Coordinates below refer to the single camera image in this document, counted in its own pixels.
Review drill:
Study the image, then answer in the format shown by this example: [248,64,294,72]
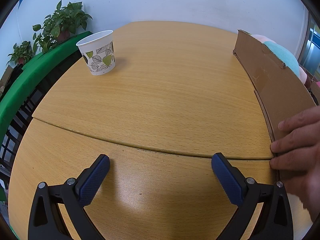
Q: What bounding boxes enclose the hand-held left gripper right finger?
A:
[211,152,293,240]

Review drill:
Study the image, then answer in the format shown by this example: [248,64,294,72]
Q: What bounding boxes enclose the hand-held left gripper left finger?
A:
[27,154,110,240]

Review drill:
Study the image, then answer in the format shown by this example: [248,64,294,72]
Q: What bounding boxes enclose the long brown cardboard box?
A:
[232,29,318,180]

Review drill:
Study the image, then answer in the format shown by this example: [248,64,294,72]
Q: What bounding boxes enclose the wooden desktop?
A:
[7,21,313,240]

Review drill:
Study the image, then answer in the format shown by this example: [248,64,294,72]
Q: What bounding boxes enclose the person's right hand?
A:
[270,105,320,224]

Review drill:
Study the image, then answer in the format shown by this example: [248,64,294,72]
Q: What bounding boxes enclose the leaf print paper cup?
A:
[76,30,117,76]

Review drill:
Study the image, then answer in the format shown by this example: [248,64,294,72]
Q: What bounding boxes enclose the pink and teal plush toy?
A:
[250,34,310,85]

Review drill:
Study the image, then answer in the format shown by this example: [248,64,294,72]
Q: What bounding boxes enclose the small potted green plant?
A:
[7,41,34,65]

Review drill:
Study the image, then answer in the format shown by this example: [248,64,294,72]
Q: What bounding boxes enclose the window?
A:
[297,12,320,73]

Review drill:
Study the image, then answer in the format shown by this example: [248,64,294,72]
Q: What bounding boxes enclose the large potted green plant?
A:
[32,0,93,54]

